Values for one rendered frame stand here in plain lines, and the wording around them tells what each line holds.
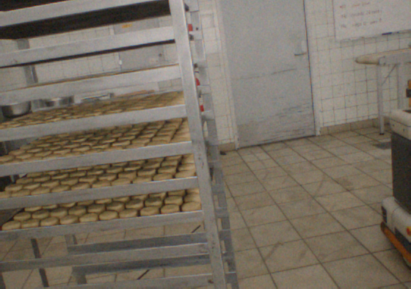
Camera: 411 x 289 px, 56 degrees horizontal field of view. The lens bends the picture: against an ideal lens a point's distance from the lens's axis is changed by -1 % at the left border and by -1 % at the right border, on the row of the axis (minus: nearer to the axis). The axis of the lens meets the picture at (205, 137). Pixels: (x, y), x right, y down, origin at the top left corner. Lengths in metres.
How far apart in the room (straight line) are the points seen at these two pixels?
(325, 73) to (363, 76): 0.50
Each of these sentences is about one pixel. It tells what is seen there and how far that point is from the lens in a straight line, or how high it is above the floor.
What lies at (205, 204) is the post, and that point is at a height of 0.91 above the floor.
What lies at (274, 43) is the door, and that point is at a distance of 4.83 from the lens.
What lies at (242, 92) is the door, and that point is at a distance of 4.76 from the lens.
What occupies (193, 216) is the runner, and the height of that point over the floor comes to 0.87.
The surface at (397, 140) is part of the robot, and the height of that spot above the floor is 0.66.
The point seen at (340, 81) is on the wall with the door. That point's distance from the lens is 5.11.
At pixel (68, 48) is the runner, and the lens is 0.97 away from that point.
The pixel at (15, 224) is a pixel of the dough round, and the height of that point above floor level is 0.88.
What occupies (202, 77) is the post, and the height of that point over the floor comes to 1.18.
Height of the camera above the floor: 1.28
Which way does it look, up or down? 13 degrees down
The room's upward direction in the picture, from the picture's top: 9 degrees counter-clockwise
